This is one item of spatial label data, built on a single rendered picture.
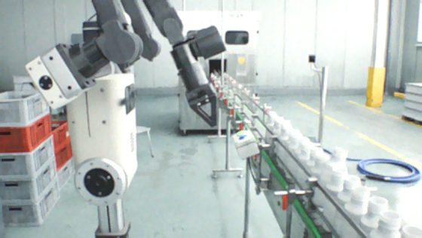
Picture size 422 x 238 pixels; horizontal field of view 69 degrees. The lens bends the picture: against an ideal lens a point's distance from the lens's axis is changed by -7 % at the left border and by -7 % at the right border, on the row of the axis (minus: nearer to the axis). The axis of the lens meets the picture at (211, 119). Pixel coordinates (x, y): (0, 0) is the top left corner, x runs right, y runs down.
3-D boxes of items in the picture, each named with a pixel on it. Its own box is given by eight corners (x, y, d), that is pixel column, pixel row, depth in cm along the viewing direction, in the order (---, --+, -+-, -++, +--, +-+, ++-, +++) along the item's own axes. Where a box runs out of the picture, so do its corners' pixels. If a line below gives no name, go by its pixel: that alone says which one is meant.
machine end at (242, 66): (258, 135, 567) (261, 12, 524) (177, 136, 561) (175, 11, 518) (244, 117, 723) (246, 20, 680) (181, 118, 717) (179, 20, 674)
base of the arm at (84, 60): (93, 86, 82) (68, 46, 80) (119, 70, 82) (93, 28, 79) (81, 90, 73) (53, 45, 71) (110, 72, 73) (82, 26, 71)
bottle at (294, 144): (292, 173, 121) (294, 131, 118) (305, 178, 116) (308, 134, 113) (282, 178, 117) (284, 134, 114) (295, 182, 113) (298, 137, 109)
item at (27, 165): (35, 178, 256) (31, 153, 251) (-14, 180, 249) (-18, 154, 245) (55, 156, 315) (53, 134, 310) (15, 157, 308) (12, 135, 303)
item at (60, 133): (53, 153, 323) (51, 132, 318) (16, 154, 319) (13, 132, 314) (72, 138, 382) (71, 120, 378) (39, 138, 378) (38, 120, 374)
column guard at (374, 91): (383, 107, 863) (386, 67, 841) (370, 107, 862) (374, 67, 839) (376, 105, 902) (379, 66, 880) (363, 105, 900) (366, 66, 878)
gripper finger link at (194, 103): (225, 117, 83) (211, 83, 81) (228, 123, 76) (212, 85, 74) (200, 127, 83) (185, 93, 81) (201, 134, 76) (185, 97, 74)
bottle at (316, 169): (310, 202, 98) (314, 151, 94) (329, 206, 94) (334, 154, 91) (304, 209, 93) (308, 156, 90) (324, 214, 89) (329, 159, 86)
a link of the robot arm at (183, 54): (168, 47, 80) (166, 47, 74) (194, 37, 79) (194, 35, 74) (179, 73, 81) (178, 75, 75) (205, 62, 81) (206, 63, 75)
